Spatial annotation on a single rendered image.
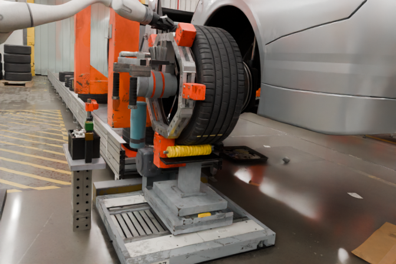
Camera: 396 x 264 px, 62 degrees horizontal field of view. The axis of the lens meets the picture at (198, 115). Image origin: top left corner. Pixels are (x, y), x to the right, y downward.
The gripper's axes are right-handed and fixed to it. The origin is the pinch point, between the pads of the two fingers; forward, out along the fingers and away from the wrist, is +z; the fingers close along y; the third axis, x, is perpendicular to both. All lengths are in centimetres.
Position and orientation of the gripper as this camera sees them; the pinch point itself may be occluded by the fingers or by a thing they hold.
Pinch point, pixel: (174, 29)
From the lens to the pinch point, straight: 197.3
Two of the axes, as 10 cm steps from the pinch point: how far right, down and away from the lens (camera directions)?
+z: 6.3, 1.1, 7.7
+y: 7.7, -2.7, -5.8
